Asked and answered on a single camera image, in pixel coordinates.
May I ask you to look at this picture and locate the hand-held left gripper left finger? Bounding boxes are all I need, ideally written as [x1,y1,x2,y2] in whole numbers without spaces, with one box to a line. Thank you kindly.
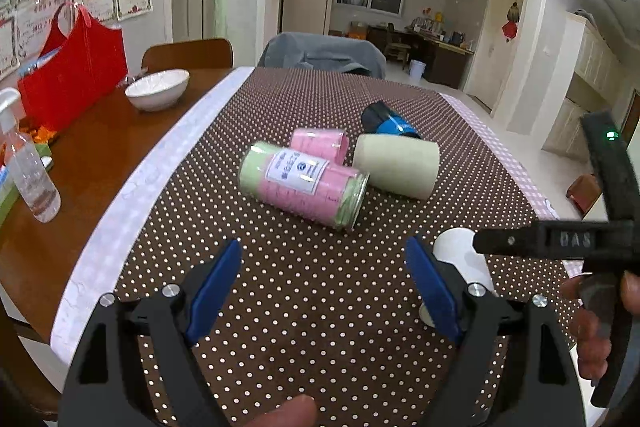
[59,238,243,427]

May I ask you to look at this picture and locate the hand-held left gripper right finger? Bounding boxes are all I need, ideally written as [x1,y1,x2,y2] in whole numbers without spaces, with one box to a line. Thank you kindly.
[404,236,588,427]

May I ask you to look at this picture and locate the white cup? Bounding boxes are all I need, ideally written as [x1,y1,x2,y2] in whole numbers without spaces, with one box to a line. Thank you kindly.
[419,227,496,323]

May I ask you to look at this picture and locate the person's left hand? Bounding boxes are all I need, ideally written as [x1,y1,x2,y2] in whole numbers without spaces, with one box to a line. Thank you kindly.
[227,394,318,427]

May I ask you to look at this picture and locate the person's right hand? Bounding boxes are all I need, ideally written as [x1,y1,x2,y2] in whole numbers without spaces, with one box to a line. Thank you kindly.
[559,271,640,382]

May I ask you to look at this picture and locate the small wooden stool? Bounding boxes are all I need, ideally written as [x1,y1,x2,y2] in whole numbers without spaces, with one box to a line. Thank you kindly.
[566,174,601,217]

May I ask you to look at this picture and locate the brown polka dot tablecloth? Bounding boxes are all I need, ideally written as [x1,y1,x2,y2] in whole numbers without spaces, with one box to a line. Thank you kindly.
[112,66,583,427]

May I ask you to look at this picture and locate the cream cylinder roll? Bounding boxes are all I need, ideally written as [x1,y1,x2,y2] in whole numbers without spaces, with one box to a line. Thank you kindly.
[353,133,441,200]

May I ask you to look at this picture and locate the green pink labelled roll pack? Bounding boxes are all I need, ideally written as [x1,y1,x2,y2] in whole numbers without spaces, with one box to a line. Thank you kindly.
[238,141,371,234]

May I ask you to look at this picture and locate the pink roll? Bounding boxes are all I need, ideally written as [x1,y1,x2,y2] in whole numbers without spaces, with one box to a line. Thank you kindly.
[290,127,350,166]

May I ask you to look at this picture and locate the red door hanging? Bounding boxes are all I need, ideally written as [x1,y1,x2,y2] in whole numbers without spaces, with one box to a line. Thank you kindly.
[501,0,521,42]

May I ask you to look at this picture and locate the white bowl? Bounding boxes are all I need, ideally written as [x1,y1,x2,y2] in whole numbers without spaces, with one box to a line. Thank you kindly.
[124,69,191,112]

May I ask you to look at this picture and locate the clear spray bottle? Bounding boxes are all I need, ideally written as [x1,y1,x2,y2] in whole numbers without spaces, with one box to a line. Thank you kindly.
[0,88,62,224]

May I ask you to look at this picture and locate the dark wooden desk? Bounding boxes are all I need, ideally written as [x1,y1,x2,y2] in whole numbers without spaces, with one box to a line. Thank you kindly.
[367,26,475,88]

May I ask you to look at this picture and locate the orange wrappers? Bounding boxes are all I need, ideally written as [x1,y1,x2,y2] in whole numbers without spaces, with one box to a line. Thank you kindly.
[27,122,61,144]

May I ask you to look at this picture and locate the wooden chair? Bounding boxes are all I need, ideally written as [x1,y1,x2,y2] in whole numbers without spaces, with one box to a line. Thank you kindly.
[141,38,234,72]

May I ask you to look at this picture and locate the grey cloth covered chair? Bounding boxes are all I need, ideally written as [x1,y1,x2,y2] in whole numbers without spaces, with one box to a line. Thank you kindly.
[257,32,388,78]

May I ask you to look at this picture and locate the red bag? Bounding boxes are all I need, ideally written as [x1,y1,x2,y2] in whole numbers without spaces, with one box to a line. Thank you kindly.
[17,2,126,135]

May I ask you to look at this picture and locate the cream wall cabinets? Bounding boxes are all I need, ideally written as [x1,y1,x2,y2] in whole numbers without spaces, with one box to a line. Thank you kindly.
[542,12,636,162]

